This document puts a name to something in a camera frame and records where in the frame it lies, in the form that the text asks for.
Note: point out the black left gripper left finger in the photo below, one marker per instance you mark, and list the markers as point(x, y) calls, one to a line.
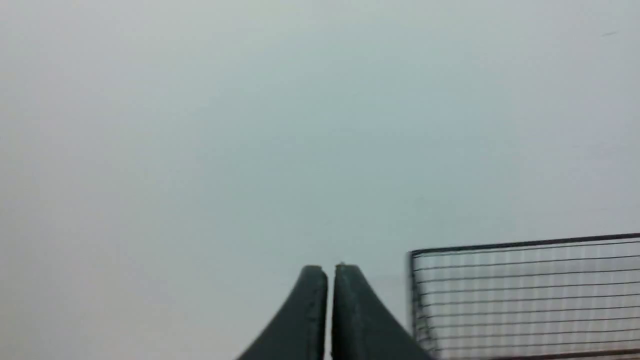
point(298, 329)

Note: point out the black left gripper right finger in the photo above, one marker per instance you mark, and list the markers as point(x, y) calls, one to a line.
point(362, 328)

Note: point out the black wire mesh shelf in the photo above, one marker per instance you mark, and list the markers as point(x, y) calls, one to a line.
point(575, 298)

